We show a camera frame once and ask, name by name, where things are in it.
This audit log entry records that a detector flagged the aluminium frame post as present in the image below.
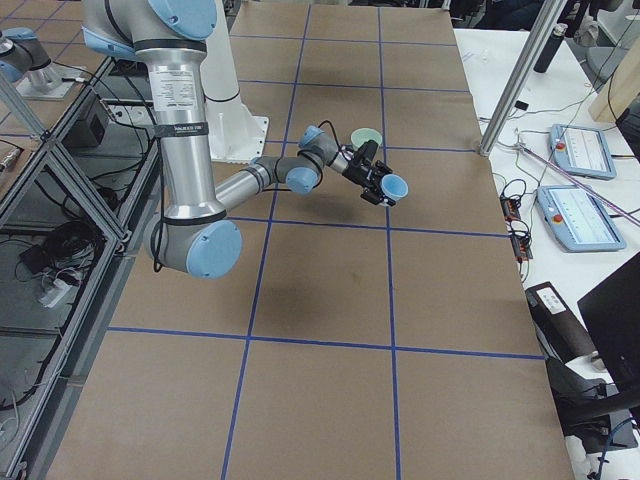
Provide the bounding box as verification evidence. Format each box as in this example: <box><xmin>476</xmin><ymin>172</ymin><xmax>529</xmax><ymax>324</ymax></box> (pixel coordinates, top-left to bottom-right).
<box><xmin>478</xmin><ymin>0</ymin><xmax>565</xmax><ymax>157</ymax></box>

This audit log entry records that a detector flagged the blue teach pendant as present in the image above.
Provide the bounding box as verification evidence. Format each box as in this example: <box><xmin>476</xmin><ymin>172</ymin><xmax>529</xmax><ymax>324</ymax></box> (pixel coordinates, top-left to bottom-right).
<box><xmin>549</xmin><ymin>124</ymin><xmax>617</xmax><ymax>180</ymax></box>
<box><xmin>537</xmin><ymin>185</ymin><xmax>627</xmax><ymax>253</ymax></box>

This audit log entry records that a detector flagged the black office chair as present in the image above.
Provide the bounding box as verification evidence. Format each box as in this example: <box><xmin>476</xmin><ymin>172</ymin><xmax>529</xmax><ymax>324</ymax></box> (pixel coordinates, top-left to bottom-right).
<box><xmin>525</xmin><ymin>282</ymin><xmax>639</xmax><ymax>454</ymax></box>

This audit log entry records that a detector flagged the near blue teach pendant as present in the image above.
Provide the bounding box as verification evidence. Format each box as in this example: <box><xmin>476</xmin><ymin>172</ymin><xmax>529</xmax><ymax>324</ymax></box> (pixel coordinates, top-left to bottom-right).
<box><xmin>537</xmin><ymin>185</ymin><xmax>627</xmax><ymax>253</ymax></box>

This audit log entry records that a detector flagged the black camera cable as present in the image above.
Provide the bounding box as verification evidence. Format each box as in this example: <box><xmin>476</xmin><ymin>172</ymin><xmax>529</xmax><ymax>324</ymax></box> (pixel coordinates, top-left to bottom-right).
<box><xmin>317</xmin><ymin>119</ymin><xmax>351</xmax><ymax>156</ymax></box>

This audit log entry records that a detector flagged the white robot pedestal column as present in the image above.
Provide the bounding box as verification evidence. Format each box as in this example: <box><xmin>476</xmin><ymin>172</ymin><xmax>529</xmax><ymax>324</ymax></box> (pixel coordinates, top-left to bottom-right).
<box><xmin>201</xmin><ymin>0</ymin><xmax>269</xmax><ymax>163</ymax></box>

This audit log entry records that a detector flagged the light blue plastic cup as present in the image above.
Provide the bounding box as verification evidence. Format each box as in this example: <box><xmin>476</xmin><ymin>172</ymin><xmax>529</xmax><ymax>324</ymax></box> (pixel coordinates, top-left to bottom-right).
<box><xmin>380</xmin><ymin>174</ymin><xmax>409</xmax><ymax>202</ymax></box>

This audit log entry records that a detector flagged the black computer monitor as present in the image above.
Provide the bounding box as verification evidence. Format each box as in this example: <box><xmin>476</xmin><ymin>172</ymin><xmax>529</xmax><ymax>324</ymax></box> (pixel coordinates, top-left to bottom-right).
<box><xmin>578</xmin><ymin>254</ymin><xmax>639</xmax><ymax>390</ymax></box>

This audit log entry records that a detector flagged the far blue teach pendant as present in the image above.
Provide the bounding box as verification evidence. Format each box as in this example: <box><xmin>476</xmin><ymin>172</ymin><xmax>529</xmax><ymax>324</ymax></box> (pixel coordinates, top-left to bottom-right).
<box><xmin>549</xmin><ymin>124</ymin><xmax>617</xmax><ymax>180</ymax></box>

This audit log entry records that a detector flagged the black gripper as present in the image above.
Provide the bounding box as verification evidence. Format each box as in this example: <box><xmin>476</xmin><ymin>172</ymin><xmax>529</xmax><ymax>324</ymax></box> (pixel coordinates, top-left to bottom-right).
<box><xmin>343</xmin><ymin>151</ymin><xmax>395</xmax><ymax>207</ymax></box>

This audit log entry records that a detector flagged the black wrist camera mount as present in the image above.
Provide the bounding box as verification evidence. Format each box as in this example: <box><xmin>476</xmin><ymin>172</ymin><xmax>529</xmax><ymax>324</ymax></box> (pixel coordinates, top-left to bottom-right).
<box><xmin>353</xmin><ymin>140</ymin><xmax>379</xmax><ymax>164</ymax></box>

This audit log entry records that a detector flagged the black water bottle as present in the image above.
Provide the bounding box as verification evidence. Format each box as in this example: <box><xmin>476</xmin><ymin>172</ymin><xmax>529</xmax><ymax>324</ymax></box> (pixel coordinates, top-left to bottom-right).
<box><xmin>533</xmin><ymin>23</ymin><xmax>568</xmax><ymax>73</ymax></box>

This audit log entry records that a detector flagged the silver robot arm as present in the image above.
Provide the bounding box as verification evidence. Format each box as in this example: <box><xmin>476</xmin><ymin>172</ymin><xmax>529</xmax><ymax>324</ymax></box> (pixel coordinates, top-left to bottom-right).
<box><xmin>83</xmin><ymin>1</ymin><xmax>408</xmax><ymax>279</ymax></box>

